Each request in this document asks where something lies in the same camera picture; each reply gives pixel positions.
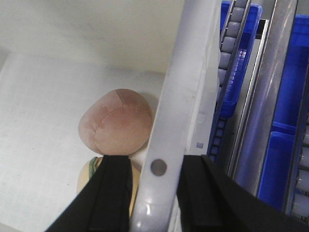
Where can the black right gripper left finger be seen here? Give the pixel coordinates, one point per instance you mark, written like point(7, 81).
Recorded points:
point(103, 204)

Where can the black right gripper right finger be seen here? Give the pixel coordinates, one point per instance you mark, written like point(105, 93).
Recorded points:
point(210, 201)

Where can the yellow plush fruit toy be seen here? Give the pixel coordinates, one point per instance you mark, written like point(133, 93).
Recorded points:
point(89, 169)

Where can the pink plush ball toy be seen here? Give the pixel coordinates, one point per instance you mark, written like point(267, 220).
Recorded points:
point(119, 123)

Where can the white plastic tote box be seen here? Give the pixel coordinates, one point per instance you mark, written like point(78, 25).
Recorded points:
point(57, 57)

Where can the blue storage bin lower right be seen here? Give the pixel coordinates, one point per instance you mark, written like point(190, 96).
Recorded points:
point(276, 169)

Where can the blue storage bin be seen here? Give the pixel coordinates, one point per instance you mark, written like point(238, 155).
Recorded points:
point(240, 63)
point(276, 169)

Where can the grey roller conveyor track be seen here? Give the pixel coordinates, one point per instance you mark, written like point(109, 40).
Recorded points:
point(229, 43)

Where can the metal shelf frame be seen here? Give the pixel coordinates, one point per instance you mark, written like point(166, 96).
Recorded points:
point(250, 147)

